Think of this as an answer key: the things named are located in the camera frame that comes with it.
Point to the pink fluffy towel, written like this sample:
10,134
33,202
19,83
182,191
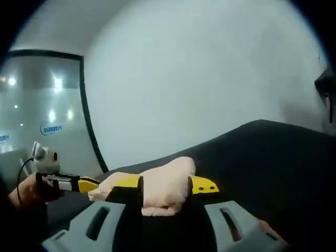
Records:
165,178

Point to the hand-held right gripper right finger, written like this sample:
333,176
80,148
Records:
249,225

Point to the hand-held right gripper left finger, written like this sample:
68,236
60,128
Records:
78,228

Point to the dark object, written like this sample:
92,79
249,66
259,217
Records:
326,84

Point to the frosted glass partition black frame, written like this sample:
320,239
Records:
39,105

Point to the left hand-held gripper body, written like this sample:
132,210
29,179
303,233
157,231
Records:
47,160

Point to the black table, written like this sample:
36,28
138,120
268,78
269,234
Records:
262,157

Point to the person's left hand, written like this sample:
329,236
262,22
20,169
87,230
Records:
29,190

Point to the person's right hand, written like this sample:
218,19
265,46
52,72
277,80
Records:
271,229

